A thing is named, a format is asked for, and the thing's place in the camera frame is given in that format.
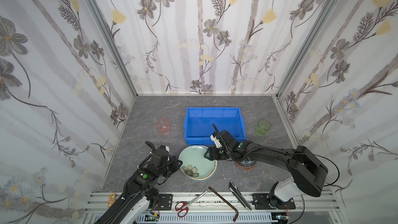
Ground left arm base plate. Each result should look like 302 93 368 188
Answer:
150 194 173 212

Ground red rimmed bowl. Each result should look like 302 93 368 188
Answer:
236 160 257 171

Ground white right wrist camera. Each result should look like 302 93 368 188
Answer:
210 135 222 148

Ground blue plastic bin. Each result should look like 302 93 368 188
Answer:
184 107 246 146

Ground white slotted cable duct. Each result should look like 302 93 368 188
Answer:
135 212 278 224

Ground dark bent metal bar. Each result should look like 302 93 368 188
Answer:
208 186 239 223

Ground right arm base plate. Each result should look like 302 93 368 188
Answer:
252 193 296 210

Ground green floral plate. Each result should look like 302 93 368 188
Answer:
179 145 218 181

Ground green glass cup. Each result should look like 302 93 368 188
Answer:
255 119 272 136

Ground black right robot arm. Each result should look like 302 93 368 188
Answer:
204 130 329 209

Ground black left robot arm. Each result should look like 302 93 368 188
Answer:
96 141 182 224

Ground small wooden block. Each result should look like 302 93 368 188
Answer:
107 193 116 208

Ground pink glass cup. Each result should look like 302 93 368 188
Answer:
155 118 171 135

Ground aluminium front rail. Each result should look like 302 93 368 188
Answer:
84 191 341 214

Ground red handled scissors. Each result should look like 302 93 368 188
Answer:
175 191 208 218

